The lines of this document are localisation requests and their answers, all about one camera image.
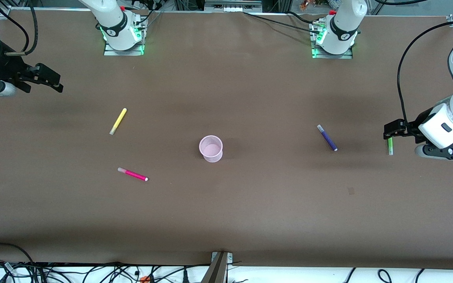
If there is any black table cable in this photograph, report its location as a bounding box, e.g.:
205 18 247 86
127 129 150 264
243 11 323 36
287 11 323 26

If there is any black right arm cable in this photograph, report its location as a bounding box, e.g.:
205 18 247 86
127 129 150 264
0 0 29 51
6 0 39 56

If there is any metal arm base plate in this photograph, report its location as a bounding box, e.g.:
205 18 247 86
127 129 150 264
103 42 145 56
312 47 354 60

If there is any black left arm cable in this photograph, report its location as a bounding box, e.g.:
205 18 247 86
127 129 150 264
397 20 453 125

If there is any pink mesh pen holder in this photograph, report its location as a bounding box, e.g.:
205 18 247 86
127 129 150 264
199 135 223 163

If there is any purple marker pen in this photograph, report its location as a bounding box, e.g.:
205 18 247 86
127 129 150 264
317 125 338 152

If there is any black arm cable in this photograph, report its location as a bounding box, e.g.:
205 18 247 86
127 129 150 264
0 0 29 51
6 0 39 56
397 20 453 125

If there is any yellow marker pen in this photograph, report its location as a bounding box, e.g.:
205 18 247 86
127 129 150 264
109 108 127 136

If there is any pink marker pen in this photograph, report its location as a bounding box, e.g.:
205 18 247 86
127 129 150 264
117 167 149 182

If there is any grey metal frame post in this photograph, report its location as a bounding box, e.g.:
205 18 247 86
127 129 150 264
201 252 234 283

